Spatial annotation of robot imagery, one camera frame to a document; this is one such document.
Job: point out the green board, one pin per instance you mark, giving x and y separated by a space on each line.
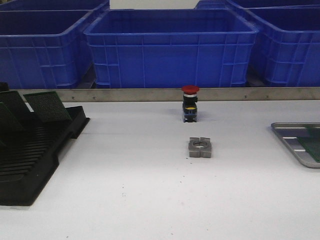
313 131
47 106
8 122
312 146
15 103

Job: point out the black slotted board rack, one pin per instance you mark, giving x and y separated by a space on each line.
29 158

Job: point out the grey metal tray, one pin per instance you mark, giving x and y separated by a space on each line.
289 132

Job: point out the red emergency stop button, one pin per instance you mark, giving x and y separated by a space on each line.
189 105

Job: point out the grey metal clamp block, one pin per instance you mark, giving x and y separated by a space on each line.
200 147

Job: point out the large blue crate centre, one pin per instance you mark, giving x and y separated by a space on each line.
170 48

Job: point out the large blue crate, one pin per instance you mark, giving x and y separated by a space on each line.
170 48
286 52
44 49

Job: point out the blue crate back right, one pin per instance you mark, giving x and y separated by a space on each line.
215 4

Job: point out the large blue crate left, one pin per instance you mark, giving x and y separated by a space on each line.
44 49

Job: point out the large blue crate right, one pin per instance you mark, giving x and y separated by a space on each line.
286 52

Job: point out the blue crate back left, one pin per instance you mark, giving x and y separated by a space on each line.
52 5

